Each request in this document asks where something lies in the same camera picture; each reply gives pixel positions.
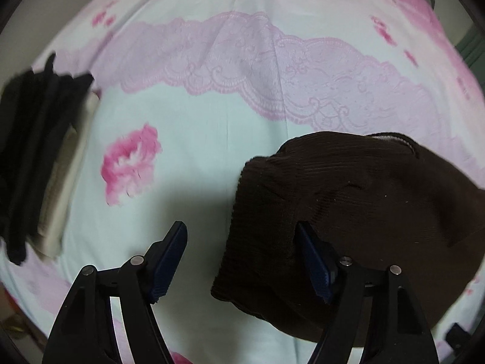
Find dark brown corduroy pants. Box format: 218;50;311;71
211;132;484;342

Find folded beige garment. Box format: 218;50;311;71
30;92;99;259

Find folded black garment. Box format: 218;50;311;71
1;53;94;265

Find pink floral bed cover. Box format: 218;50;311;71
1;0;484;363

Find green curtain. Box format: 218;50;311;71
425;0;484;68

